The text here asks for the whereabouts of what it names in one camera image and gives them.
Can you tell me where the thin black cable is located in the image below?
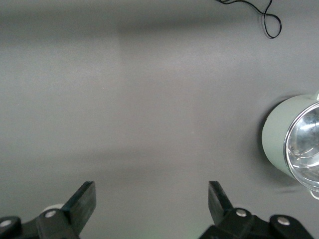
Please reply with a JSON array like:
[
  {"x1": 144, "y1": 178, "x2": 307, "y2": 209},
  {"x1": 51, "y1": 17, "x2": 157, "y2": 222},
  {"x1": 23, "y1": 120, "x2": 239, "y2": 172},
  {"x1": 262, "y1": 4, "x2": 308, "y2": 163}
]
[{"x1": 214, "y1": 0, "x2": 283, "y2": 39}]

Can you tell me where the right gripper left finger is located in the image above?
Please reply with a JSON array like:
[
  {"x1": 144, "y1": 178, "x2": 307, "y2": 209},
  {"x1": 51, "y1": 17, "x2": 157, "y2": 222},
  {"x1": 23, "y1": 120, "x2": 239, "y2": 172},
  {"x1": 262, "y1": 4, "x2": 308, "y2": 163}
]
[{"x1": 0, "y1": 181, "x2": 97, "y2": 239}]

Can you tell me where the shiny pot lid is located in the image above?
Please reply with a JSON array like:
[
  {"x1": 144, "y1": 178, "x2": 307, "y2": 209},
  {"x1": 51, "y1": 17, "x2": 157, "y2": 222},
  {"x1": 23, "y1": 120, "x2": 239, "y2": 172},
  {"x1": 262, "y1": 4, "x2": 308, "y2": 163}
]
[{"x1": 283, "y1": 101, "x2": 319, "y2": 193}]

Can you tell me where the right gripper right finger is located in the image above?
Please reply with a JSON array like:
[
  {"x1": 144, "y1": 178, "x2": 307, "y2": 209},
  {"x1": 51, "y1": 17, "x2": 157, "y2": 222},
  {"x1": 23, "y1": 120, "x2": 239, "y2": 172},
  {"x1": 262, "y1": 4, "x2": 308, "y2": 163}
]
[{"x1": 199, "y1": 181, "x2": 315, "y2": 239}]

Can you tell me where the sage green cooking pot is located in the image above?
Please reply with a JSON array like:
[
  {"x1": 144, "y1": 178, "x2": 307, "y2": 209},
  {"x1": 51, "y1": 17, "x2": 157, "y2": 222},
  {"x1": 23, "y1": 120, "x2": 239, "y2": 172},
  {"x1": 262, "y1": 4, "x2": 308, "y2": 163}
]
[{"x1": 261, "y1": 91, "x2": 319, "y2": 200}]

